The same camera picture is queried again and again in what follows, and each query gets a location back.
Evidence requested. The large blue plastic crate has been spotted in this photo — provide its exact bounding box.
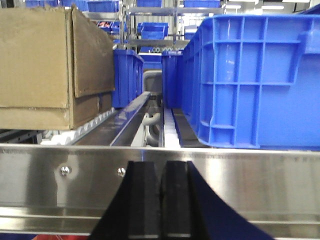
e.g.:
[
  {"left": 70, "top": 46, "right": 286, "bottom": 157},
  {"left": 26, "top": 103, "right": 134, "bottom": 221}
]
[{"left": 182, "top": 14, "right": 320, "bottom": 151}]

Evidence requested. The white roller track right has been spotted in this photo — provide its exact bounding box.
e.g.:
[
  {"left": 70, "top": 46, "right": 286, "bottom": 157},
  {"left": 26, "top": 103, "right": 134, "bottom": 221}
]
[{"left": 163, "top": 108, "right": 181, "bottom": 149}]

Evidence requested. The brown cardboard box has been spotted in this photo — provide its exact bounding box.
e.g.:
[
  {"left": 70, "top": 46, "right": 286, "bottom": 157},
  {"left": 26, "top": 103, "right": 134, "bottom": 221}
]
[{"left": 0, "top": 6, "right": 115, "bottom": 130}]

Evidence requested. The blue crate behind box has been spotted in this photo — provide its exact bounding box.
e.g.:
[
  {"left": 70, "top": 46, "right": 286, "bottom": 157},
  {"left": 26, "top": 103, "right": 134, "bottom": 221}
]
[{"left": 112, "top": 49, "right": 144, "bottom": 108}]

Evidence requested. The stainless steel shelf rail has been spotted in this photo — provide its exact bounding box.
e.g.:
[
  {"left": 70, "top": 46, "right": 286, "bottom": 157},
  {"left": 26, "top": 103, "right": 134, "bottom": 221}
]
[{"left": 0, "top": 144, "right": 320, "bottom": 240}]

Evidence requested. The white roller track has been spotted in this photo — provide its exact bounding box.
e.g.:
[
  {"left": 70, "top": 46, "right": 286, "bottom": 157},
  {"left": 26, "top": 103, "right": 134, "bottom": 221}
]
[
  {"left": 163, "top": 108, "right": 181, "bottom": 149},
  {"left": 39, "top": 107, "right": 117, "bottom": 146}
]

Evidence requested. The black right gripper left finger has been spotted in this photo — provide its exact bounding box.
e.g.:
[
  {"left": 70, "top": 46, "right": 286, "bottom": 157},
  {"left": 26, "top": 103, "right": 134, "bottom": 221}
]
[{"left": 89, "top": 161, "right": 160, "bottom": 240}]

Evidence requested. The steel divider rail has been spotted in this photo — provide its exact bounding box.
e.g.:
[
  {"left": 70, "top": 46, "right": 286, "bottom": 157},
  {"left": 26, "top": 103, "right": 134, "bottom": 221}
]
[{"left": 75, "top": 91, "right": 152, "bottom": 147}]

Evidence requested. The white roller track left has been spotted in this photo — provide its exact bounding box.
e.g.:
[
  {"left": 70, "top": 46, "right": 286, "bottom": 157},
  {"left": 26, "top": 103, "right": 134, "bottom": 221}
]
[{"left": 39, "top": 107, "right": 117, "bottom": 146}]

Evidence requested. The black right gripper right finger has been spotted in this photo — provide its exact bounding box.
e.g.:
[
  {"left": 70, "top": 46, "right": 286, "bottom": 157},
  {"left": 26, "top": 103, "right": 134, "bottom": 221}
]
[{"left": 161, "top": 161, "right": 272, "bottom": 240}]

